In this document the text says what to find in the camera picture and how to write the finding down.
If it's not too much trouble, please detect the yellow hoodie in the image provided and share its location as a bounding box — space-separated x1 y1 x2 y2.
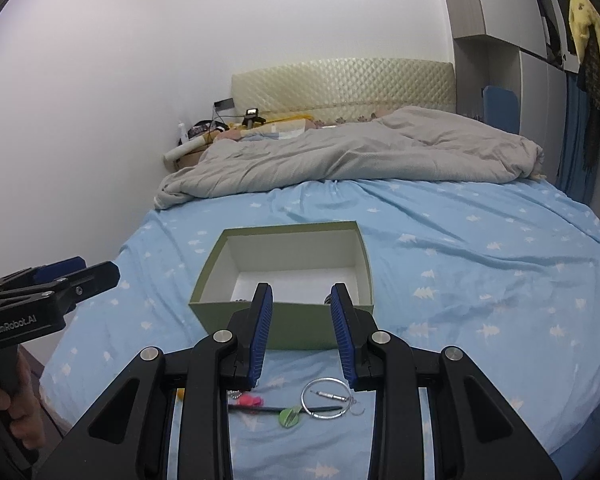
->
567 0 600 104

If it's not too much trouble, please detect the dark patterned bag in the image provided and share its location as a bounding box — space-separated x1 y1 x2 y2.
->
187 120 226 141

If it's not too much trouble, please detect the silver bangle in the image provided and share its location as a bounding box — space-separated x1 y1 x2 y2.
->
301 377 354 420

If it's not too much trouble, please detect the green cardboard box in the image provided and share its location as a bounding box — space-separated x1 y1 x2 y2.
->
188 221 374 352

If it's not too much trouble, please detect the person's left hand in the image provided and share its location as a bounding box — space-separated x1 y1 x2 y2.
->
0 352 45 450

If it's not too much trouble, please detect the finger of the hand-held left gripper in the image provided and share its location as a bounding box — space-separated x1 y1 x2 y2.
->
55 260 121 307
34 256 87 284

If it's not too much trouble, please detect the grey and white wardrobe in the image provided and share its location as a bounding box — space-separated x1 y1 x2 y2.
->
437 0 572 197

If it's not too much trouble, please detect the white rolled tube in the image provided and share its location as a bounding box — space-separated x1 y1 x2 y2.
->
162 138 206 166

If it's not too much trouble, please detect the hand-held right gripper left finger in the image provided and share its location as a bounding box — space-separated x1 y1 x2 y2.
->
32 282 276 480

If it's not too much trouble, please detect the blue patterned bed sheet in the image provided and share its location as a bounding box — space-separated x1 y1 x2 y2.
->
39 174 600 480

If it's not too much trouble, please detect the patterned pillow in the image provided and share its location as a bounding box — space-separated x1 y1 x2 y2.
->
215 109 397 144

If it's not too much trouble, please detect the pink flower hair stick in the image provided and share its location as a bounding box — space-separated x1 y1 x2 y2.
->
228 393 306 414

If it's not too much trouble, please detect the blue board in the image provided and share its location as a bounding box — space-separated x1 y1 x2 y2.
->
482 85 521 136

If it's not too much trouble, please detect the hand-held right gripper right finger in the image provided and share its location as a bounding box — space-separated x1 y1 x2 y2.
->
330 282 563 480

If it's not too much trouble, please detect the brown cardboard box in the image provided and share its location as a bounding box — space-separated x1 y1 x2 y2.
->
172 152 212 174

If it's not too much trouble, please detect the blue curtain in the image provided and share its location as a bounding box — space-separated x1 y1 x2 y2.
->
554 72 600 206

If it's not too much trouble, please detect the dark patterned hanging garment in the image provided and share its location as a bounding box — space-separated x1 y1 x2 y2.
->
577 35 600 177

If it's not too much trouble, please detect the grey duvet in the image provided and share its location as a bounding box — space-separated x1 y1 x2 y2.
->
153 106 545 211

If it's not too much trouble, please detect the cream quilted headboard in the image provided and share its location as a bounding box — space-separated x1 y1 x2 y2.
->
230 57 456 126

